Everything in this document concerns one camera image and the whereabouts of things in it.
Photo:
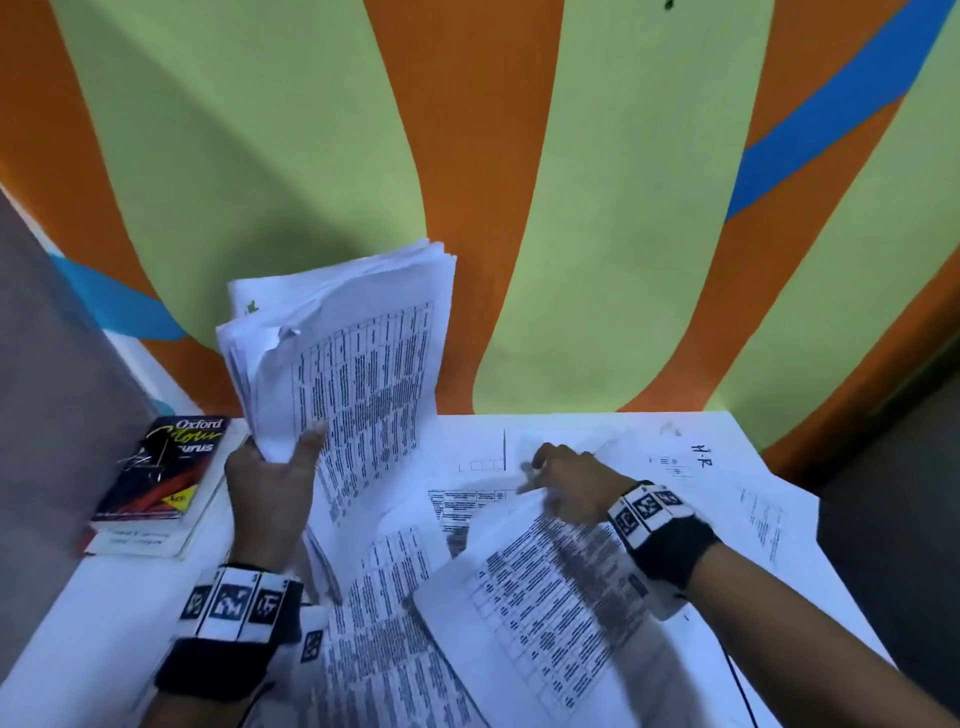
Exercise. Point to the person's right hand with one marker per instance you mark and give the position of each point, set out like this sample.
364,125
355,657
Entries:
577,487

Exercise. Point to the person's left hand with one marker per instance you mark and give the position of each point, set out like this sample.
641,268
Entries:
270,510

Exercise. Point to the black binder clip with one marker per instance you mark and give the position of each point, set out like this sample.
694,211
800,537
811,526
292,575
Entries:
154,454

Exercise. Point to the single printed paper sheet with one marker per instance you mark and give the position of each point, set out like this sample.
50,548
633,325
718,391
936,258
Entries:
540,622

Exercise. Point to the printed sheets spread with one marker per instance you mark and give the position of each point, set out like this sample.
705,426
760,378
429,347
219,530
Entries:
750,487

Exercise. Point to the gathered paper stack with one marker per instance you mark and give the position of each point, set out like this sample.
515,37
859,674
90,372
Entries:
360,360

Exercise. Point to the person's right forearm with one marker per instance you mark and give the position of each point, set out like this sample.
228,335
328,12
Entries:
810,645

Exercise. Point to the person's left forearm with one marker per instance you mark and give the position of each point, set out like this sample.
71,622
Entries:
195,712

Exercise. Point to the dark paperback book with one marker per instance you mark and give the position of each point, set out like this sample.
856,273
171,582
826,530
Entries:
172,480

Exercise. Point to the white book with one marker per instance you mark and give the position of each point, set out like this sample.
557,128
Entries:
150,540

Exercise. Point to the grey partition board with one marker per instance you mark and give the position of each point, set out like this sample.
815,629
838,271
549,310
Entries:
60,450

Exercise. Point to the white wrist camera unit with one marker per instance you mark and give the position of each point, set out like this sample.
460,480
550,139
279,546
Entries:
660,600
311,649

